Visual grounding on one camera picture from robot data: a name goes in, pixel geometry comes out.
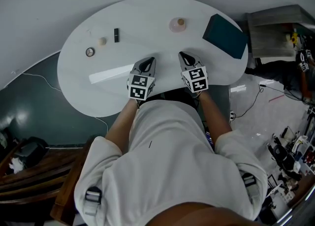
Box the white table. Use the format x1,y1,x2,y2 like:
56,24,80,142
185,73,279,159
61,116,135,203
57,0,249,118

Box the grey shelf unit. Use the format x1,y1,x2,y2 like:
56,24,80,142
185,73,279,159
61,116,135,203
246,4,315,59

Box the dark teal box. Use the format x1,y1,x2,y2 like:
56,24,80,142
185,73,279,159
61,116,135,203
202,13,249,60

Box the grey strap buckle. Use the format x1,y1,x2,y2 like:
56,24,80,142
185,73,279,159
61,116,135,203
241,172,262,204
83,186,103,217

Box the brown wooden bench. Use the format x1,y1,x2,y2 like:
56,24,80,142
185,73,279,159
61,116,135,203
0,135,99,224

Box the person's white shirt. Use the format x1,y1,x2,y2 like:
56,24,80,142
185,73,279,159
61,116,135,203
73,99,269,224

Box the person's right forearm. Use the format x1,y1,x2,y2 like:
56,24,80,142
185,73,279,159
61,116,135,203
197,90,233,147

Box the crumpled white paper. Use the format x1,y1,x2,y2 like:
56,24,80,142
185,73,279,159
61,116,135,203
9,157,24,174

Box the black floor cable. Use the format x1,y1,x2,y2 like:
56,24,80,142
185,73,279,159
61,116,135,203
230,84,265,123

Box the person's black trousers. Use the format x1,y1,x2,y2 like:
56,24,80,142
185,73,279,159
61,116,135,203
147,89,200,112

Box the person's left forearm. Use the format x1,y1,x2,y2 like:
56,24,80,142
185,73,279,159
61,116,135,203
105,98,139,157

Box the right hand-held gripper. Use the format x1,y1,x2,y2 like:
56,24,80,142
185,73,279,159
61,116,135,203
178,51,210,94

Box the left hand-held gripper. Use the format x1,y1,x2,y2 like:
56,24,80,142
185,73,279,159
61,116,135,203
127,57,157,101

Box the black bag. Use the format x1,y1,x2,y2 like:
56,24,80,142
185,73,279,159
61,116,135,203
14,136,50,169

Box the white floor cable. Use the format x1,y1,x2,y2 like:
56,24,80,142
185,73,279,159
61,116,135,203
21,72,109,132

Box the black office chair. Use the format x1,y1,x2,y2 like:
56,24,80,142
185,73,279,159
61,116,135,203
267,143,297,172

